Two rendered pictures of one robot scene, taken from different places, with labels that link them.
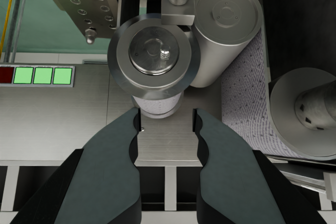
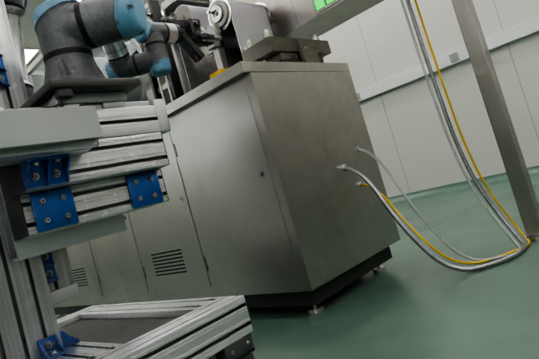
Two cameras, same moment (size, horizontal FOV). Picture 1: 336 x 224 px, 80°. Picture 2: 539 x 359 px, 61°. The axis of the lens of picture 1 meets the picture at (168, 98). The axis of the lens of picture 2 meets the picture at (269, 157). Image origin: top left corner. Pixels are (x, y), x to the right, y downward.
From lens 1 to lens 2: 199 cm
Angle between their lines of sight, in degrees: 44
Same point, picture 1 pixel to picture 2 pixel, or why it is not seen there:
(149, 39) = (217, 16)
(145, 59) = (216, 8)
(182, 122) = not seen: hidden behind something
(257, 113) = (196, 14)
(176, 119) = not seen: hidden behind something
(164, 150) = not seen: outside the picture
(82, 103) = not seen: outside the picture
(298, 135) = (184, 10)
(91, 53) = not seen: outside the picture
